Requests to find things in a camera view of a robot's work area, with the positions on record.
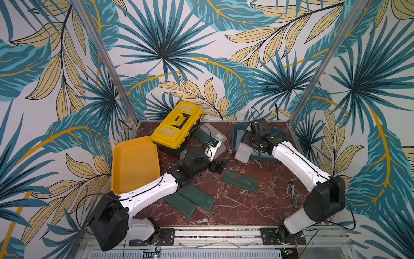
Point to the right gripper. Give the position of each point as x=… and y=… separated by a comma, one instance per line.
x=254, y=130

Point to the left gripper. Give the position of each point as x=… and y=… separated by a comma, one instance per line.
x=221, y=165

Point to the green pencil case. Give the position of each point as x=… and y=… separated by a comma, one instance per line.
x=198, y=197
x=202, y=136
x=241, y=181
x=182, y=204

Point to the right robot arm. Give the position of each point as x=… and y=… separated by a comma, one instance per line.
x=326, y=193

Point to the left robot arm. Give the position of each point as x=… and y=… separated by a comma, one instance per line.
x=113, y=218

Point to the teal plastic tray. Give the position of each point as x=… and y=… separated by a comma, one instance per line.
x=238, y=132

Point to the yellow black toolbox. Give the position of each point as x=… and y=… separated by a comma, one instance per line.
x=172, y=135

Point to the yellow plastic tray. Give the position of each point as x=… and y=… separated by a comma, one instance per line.
x=135, y=164

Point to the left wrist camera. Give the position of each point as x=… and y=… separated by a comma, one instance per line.
x=212, y=148

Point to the aluminium front rail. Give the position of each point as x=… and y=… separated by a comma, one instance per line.
x=227, y=242

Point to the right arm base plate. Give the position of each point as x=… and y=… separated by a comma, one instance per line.
x=281, y=236

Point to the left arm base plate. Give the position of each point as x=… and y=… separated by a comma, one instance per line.
x=163, y=237

